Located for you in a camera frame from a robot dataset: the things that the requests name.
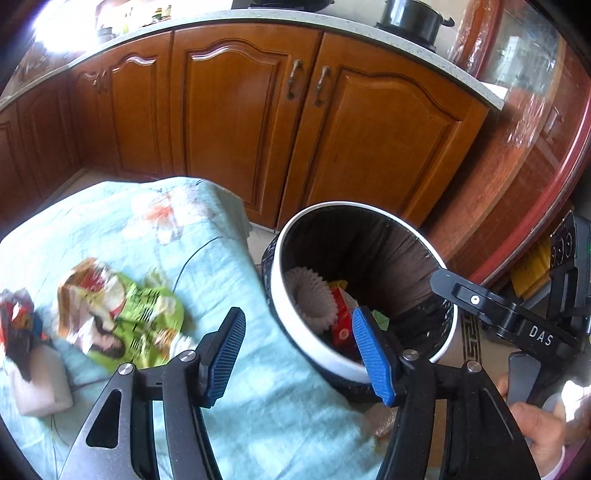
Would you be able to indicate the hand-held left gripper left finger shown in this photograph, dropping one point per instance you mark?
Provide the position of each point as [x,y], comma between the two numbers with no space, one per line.
[226,355]

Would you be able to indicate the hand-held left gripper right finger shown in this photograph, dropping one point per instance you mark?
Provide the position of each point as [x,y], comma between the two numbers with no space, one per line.
[371,355]

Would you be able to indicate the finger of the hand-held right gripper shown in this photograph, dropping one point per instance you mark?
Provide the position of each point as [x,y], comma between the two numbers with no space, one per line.
[471,300]

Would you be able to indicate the light green drink carton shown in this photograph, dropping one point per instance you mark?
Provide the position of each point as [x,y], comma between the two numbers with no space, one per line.
[381,319]

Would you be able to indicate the large red snack bag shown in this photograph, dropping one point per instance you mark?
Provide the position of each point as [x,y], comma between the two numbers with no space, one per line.
[342,318]

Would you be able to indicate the white round trash bin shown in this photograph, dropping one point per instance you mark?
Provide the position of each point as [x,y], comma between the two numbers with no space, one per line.
[295,341]

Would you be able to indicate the person's right hand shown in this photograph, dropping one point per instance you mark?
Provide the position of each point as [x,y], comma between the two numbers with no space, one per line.
[549,429]

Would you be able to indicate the light blue floral tablecloth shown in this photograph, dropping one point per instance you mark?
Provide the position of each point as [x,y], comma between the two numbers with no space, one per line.
[277,424]

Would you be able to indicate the green snack bag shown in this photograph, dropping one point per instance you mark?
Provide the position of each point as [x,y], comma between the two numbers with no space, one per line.
[138,309]

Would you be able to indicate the wooden framed glass door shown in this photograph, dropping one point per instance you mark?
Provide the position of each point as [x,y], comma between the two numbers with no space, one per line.
[531,115]

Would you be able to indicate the white tissue pack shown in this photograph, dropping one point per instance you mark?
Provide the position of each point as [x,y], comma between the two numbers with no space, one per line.
[41,387]

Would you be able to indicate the small red snack bag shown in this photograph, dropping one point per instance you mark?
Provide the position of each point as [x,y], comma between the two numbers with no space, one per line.
[18,323]

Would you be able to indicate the wooden lower kitchen cabinets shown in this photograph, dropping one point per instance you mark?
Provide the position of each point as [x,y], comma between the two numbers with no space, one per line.
[240,129]

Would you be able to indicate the black cooking pot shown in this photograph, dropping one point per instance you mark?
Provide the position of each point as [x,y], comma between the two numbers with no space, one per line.
[411,18]

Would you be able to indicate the grey kitchen countertop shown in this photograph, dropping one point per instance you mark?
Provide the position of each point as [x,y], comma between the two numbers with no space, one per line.
[277,21]

